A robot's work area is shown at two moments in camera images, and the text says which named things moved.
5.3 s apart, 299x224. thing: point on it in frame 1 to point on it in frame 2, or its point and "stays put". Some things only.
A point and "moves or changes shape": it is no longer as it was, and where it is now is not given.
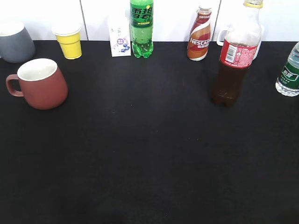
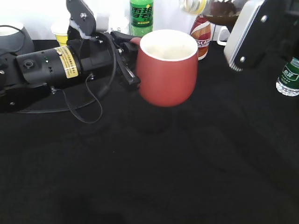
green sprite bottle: [141, 12] stays put
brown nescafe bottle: [199, 40] stays put
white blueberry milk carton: [120, 42] to [102, 22]
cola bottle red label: [243, 37] to [224, 12]
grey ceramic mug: [16, 44] stays put
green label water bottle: [287, 84] stays put
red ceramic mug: [40, 82] moves or changes shape
